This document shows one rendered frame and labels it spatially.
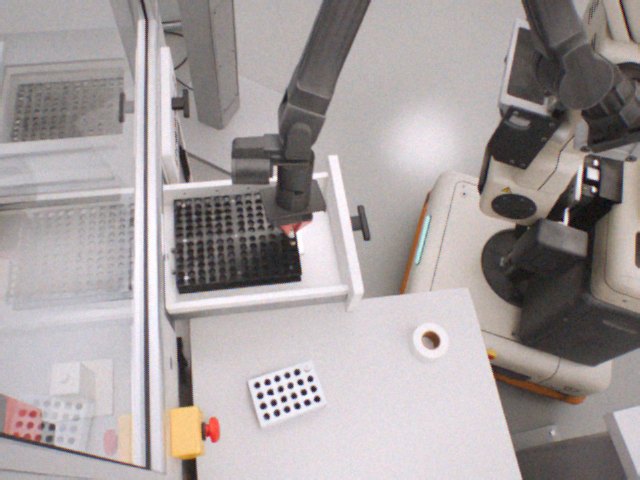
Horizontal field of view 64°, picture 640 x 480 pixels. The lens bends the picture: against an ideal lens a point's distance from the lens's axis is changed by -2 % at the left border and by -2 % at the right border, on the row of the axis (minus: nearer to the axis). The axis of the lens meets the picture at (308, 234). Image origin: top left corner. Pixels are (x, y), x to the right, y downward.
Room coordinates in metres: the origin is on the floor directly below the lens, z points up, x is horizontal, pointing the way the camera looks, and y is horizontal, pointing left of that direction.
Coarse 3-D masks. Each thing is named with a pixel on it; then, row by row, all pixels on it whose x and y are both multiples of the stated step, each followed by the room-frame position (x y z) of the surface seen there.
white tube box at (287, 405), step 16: (288, 368) 0.22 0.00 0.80; (256, 384) 0.18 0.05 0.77; (272, 384) 0.18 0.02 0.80; (288, 384) 0.19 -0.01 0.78; (304, 384) 0.19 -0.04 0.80; (256, 400) 0.15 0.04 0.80; (272, 400) 0.16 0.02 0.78; (288, 400) 0.16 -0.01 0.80; (304, 400) 0.16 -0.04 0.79; (320, 400) 0.17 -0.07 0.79; (272, 416) 0.13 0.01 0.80; (288, 416) 0.13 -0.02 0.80
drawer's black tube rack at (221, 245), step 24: (192, 216) 0.44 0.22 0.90; (216, 216) 0.45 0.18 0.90; (240, 216) 0.47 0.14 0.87; (264, 216) 0.46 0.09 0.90; (192, 240) 0.39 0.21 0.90; (216, 240) 0.40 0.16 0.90; (240, 240) 0.42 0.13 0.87; (264, 240) 0.43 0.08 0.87; (192, 264) 0.36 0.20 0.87; (216, 264) 0.35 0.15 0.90; (240, 264) 0.36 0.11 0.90; (264, 264) 0.37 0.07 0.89; (288, 264) 0.38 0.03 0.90; (192, 288) 0.31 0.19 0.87; (216, 288) 0.32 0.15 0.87
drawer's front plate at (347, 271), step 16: (336, 160) 0.60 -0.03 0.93; (336, 176) 0.56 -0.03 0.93; (336, 192) 0.52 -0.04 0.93; (336, 208) 0.50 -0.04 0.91; (336, 224) 0.48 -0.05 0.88; (336, 240) 0.46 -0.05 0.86; (352, 240) 0.43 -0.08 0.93; (352, 256) 0.40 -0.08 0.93; (352, 272) 0.37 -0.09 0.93; (352, 288) 0.34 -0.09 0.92; (352, 304) 0.33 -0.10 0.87
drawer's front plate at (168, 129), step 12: (168, 48) 0.82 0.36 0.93; (168, 60) 0.78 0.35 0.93; (168, 72) 0.75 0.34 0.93; (168, 84) 0.72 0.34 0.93; (168, 96) 0.69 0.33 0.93; (168, 108) 0.66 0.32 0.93; (168, 120) 0.63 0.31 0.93; (168, 132) 0.60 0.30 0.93; (168, 144) 0.57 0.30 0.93; (168, 156) 0.55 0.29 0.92; (168, 168) 0.55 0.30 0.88
